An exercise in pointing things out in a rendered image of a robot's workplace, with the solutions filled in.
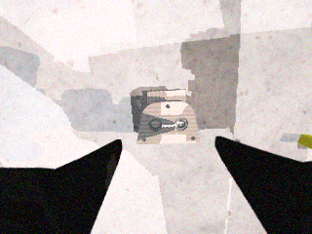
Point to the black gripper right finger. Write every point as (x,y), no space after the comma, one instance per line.
(278,188)

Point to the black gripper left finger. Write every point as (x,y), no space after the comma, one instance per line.
(71,195)

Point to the grey plate with two round holes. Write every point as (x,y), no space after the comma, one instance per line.
(167,116)

